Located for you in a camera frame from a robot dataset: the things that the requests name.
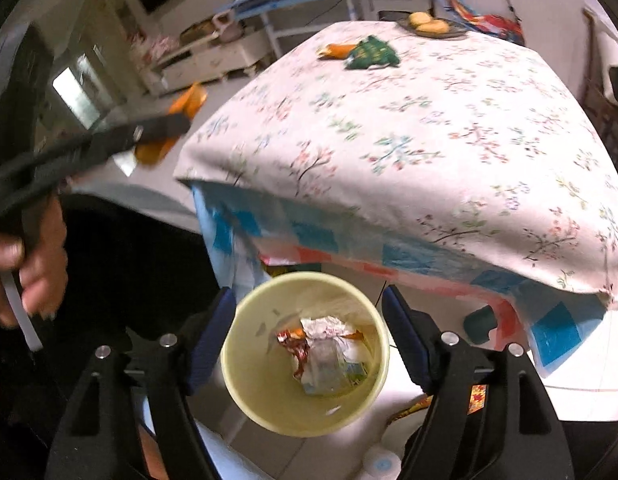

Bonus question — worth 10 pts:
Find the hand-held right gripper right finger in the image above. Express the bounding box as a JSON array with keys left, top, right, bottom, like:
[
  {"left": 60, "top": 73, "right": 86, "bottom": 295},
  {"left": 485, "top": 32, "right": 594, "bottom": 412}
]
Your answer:
[{"left": 380, "top": 284, "right": 575, "bottom": 480}]

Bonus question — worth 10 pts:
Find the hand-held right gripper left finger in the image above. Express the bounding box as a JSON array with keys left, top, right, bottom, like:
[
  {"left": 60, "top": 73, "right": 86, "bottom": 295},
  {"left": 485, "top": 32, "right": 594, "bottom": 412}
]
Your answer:
[{"left": 43, "top": 286, "right": 238, "bottom": 480}]

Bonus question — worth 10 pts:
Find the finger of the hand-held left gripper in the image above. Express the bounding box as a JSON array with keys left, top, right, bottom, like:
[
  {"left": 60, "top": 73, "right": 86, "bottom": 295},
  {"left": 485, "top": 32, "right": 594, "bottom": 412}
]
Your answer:
[{"left": 64, "top": 112, "right": 191, "bottom": 178}]

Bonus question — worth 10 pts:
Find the yellow plastic bin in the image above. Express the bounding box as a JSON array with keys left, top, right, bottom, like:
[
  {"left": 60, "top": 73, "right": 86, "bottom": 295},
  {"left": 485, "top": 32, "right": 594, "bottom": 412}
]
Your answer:
[{"left": 220, "top": 271, "right": 390, "bottom": 438}]

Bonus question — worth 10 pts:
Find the orange packet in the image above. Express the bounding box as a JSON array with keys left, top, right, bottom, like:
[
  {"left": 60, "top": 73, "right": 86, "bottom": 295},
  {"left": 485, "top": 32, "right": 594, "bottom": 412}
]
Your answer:
[{"left": 133, "top": 82, "right": 208, "bottom": 167}]

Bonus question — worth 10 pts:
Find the red snack bag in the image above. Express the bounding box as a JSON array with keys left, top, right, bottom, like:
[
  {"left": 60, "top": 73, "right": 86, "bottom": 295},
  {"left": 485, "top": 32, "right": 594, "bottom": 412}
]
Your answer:
[{"left": 275, "top": 327, "right": 312, "bottom": 383}]

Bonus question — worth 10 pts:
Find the white tissue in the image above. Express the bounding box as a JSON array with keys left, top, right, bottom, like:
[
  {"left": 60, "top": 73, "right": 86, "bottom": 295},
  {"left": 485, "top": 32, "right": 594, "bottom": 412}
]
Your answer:
[{"left": 299, "top": 316, "right": 357, "bottom": 346}]

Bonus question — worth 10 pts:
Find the person's left hand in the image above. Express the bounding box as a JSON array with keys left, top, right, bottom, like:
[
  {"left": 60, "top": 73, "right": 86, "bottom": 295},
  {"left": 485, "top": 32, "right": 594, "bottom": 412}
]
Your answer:
[{"left": 0, "top": 195, "right": 70, "bottom": 328}]

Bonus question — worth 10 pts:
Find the green table leg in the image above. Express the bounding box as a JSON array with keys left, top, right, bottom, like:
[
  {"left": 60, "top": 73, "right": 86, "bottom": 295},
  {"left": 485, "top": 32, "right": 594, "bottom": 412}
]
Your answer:
[{"left": 464, "top": 307, "right": 497, "bottom": 346}]

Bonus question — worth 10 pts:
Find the patchwork table cover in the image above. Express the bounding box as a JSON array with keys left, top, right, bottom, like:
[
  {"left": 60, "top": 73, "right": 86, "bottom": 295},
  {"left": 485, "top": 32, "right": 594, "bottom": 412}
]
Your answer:
[{"left": 191, "top": 180, "right": 610, "bottom": 378}]

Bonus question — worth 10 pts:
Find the pink cloth bundle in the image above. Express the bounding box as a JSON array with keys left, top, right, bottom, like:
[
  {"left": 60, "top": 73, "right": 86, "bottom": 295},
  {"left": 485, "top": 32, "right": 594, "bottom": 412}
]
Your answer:
[{"left": 131, "top": 30, "right": 172, "bottom": 61}]

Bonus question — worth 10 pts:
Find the cream television cabinet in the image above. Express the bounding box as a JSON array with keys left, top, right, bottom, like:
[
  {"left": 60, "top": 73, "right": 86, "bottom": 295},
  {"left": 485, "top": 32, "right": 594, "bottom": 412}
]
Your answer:
[{"left": 139, "top": 27, "right": 272, "bottom": 96}]

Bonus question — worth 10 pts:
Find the person's black trouser leg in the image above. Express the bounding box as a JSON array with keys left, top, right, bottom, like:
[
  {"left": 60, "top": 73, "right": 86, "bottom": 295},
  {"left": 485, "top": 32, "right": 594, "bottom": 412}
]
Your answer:
[{"left": 39, "top": 205, "right": 230, "bottom": 480}]

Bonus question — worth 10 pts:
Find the brown bundle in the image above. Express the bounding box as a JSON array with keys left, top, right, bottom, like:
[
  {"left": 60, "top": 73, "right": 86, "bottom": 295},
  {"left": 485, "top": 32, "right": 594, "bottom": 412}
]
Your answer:
[{"left": 181, "top": 20, "right": 220, "bottom": 43}]

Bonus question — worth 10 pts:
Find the white round device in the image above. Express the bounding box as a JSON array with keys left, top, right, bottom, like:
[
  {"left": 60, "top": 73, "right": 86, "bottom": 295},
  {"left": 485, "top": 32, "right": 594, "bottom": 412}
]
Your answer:
[{"left": 364, "top": 442, "right": 405, "bottom": 480}]

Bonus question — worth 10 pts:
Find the pink hanging bag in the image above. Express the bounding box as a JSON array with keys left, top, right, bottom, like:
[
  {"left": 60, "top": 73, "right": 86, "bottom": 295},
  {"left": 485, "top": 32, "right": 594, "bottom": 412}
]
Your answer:
[{"left": 211, "top": 10, "right": 242, "bottom": 43}]

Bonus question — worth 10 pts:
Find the table with floral cloth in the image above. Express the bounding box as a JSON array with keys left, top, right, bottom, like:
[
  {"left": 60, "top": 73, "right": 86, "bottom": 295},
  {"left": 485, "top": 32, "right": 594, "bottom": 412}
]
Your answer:
[{"left": 174, "top": 20, "right": 618, "bottom": 311}]

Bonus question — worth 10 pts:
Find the orange plush toy green sweater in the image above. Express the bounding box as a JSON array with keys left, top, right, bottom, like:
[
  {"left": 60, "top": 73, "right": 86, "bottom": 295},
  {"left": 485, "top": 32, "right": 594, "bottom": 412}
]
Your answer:
[{"left": 316, "top": 35, "right": 401, "bottom": 70}]

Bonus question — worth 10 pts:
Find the glass fruit plate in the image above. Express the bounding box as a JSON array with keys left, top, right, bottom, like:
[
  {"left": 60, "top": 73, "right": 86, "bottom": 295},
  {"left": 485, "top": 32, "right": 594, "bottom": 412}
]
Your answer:
[{"left": 396, "top": 12, "right": 470, "bottom": 40}]

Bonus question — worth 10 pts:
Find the colourful printed tote bag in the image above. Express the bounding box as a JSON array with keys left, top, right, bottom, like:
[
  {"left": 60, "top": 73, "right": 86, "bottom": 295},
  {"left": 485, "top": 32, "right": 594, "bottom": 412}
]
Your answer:
[{"left": 409, "top": 0, "right": 525, "bottom": 46}]

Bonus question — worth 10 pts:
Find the white storage cabinet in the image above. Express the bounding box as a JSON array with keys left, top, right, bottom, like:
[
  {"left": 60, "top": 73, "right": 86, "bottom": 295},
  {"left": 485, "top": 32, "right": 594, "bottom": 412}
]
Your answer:
[{"left": 429, "top": 0, "right": 590, "bottom": 81}]

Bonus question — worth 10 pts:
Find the white strap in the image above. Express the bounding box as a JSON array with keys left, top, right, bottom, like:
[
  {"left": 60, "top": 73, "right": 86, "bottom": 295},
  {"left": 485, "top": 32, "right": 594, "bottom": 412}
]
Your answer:
[{"left": 0, "top": 270, "right": 44, "bottom": 353}]

